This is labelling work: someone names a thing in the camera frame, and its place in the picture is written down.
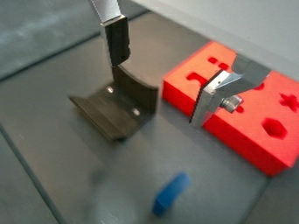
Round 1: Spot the red shape-sorting board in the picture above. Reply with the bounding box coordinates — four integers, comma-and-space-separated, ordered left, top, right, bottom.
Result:
163, 41, 299, 177

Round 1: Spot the black curved holder stand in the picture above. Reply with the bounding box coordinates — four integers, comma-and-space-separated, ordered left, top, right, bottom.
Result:
69, 66, 159, 141

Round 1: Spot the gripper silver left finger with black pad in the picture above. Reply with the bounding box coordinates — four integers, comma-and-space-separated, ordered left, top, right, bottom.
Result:
89, 0, 130, 67

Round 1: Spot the blue square-circle peg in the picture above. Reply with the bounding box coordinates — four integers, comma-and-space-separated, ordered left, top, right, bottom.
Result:
152, 172, 191, 217

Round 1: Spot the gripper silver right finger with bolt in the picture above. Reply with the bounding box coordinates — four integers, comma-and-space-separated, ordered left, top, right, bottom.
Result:
189, 54, 271, 128

